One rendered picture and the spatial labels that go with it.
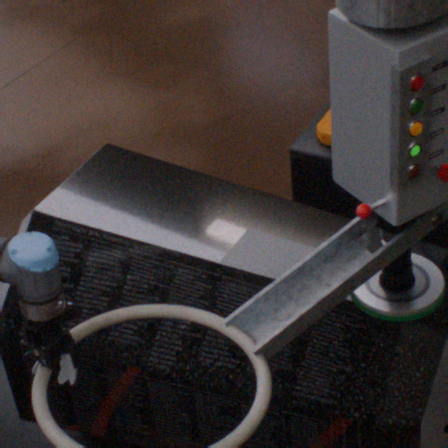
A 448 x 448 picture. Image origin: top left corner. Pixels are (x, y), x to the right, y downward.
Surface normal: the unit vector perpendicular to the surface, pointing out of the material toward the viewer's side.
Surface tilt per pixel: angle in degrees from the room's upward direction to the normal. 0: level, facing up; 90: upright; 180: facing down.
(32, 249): 8
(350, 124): 90
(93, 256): 45
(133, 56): 0
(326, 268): 15
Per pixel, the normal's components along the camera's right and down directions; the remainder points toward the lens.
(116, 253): -0.40, -0.15
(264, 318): -0.30, -0.65
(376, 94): -0.84, 0.40
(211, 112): -0.09, -0.78
